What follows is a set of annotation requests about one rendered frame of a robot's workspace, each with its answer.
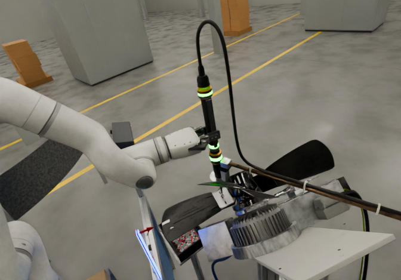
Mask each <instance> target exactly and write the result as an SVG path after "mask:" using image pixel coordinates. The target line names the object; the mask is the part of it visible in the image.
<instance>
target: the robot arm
mask: <svg viewBox="0 0 401 280"><path fill-rule="evenodd" d="M3 123H6V124H11V125H14V126H16V127H19V128H22V129H24V130H27V131H30V132H32V133H35V134H37V135H40V136H43V137H45V138H48V139H50V140H53V141H56V142H58V143H61V144H64V145H66V146H69V147H72V148H74V149H77V150H79V151H81V152H82V153H84V154H85V155H86V157H87V158H88V159H89V160H90V162H91V163H92V164H93V166H95V167H96V169H98V170H99V172H101V173H102V174H103V175H105V176H106V177H108V178H109V179H111V180H113V181H115V182H118V183H120V184H123V185H126V186H129V187H132V188H135V189H148V188H150V187H152V186H153V185H154V184H155V182H156V178H157V176H156V169H155V166H158V165H160V164H164V163H166V162H169V158H170V159H172V160H173V159H181V158H185V157H188V156H192V155H195V154H198V153H201V151H202V150H205V149H206V146H207V145H208V144H210V142H211V141H214V140H218V139H220V138H221V137H220V131H219V130H216V131H213V132H210V133H208V135H207V133H206V126H204V127H188V128H183V129H181V130H178V131H176V132H174V133H171V134H169V135H167V136H164V137H163V139H162V138H161V136H160V137H156V138H154V139H151V140H148V141H144V142H142V143H139V144H135V145H133V146H130V147H126V148H124V149H120V148H119V147H118V146H117V145H116V144H115V142H114V141H113V140H112V139H111V137H110V136H109V134H108V132H107V131H106V129H105V128H104V127H103V126H102V125H101V124H100V123H98V122H97V121H95V120H93V119H91V118H89V117H87V116H85V115H83V114H81V113H79V112H77V111H75V110H73V109H71V108H69V107H67V106H65V105H63V104H61V103H59V102H57V101H55V100H53V99H50V98H48V97H46V96H44V95H42V94H40V93H38V92H36V91H34V90H32V89H30V88H28V87H25V86H24V85H22V84H19V83H17V82H15V81H12V80H10V79H7V78H2V77H0V124H3ZM203 134H204V136H202V135H203ZM201 140H203V141H201ZM0 280H62V279H61V277H60V276H59V275H58V274H57V273H56V272H55V271H54V270H53V269H52V267H51V265H50V262H49V259H48V256H47V252H46V250H45V247H44V244H43V242H42V239H41V237H40V236H39V234H38V232H37V231H36V230H35V229H34V228H33V227H32V226H31V225H30V224H28V223H26V222H23V221H10V222H7V219H6V216H5V213H4V210H3V208H2V205H1V203H0Z"/></svg>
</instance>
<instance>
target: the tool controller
mask: <svg viewBox="0 0 401 280"><path fill-rule="evenodd" d="M110 133H111V134H112V139H113V141H114V142H115V144H116V145H117V146H118V147H119V148H120V149H124V148H126V147H130V146H133V145H135V144H134V139H133V135H132V130H131V124H130V123H129V121H128V122H112V130H110Z"/></svg>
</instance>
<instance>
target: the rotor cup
mask: <svg viewBox="0 0 401 280"><path fill-rule="evenodd" d="M237 176H239V179H240V181H241V183H239V181H238V179H237ZM252 177H253V175H252V174H250V173H249V172H248V171H245V170H243V171H241V172H239V173H236V174H234V175H232V176H229V179H228V180H227V181H226V182H230V183H237V184H238V185H239V186H242V187H245V188H246V189H249V190H254V191H257V187H258V185H257V184H256V182H255V181H254V180H253V178H252ZM228 191H229V193H230V195H231V196H232V198H235V199H236V201H237V203H236V204H235V205H233V206H232V208H233V211H237V210H241V209H243V208H246V207H248V206H251V205H253V204H256V203H258V202H260V201H262V200H264V199H266V198H257V197H254V198H253V197H251V196H249V195H248V194H246V193H244V195H241V194H240V190H239V189H234V188H229V187H228Z"/></svg>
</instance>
